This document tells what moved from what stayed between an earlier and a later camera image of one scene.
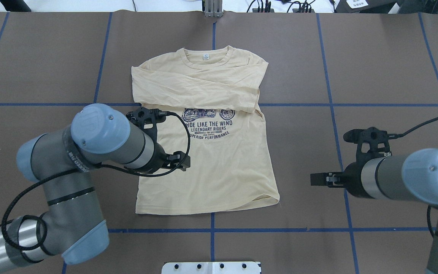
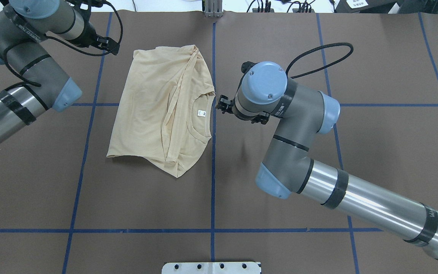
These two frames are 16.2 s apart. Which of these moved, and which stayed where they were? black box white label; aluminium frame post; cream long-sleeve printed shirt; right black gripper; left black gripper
Moved: cream long-sleeve printed shirt; right black gripper; left black gripper
Stayed: aluminium frame post; black box white label
